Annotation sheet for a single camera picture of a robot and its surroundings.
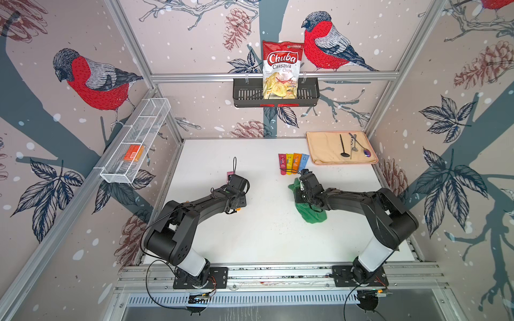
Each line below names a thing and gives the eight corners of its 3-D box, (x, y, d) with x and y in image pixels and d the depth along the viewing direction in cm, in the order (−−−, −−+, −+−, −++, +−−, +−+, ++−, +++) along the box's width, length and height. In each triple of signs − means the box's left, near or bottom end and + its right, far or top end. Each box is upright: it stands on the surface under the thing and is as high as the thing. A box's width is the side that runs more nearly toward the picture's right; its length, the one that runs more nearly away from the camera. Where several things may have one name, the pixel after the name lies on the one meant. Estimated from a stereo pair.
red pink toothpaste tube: (279, 175, 106) (279, 173, 105) (278, 155, 115) (278, 153, 114) (287, 175, 106) (288, 173, 105) (285, 155, 115) (286, 153, 114)
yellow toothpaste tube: (285, 174, 107) (286, 172, 105) (286, 156, 115) (286, 153, 113) (293, 175, 106) (293, 172, 104) (292, 156, 115) (293, 153, 113)
